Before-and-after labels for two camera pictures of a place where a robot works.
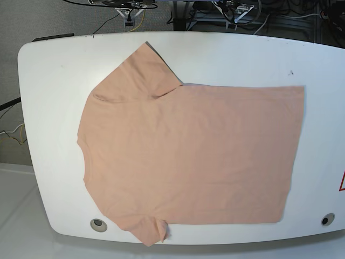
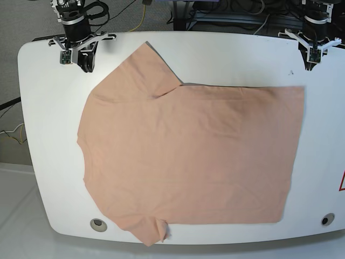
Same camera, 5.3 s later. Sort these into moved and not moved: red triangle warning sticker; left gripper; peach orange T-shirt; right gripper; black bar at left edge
Moved: right gripper; left gripper
Not moved: red triangle warning sticker; black bar at left edge; peach orange T-shirt
